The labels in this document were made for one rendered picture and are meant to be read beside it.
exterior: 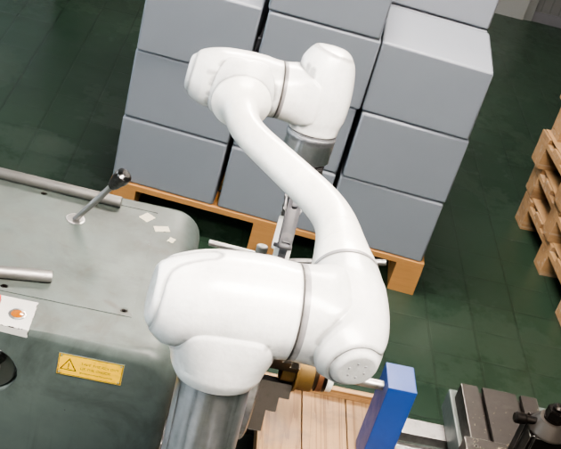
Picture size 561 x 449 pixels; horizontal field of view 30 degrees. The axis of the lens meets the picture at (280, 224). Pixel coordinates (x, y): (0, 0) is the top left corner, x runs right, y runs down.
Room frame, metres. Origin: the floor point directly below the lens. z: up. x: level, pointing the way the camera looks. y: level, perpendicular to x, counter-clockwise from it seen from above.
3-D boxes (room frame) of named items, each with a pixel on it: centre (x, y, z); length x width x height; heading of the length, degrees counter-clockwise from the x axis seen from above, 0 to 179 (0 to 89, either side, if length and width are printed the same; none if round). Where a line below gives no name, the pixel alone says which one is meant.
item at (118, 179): (1.62, 0.31, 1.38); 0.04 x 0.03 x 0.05; 97
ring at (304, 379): (1.61, -0.12, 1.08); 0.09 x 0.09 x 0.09; 7
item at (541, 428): (1.59, -0.61, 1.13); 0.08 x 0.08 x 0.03
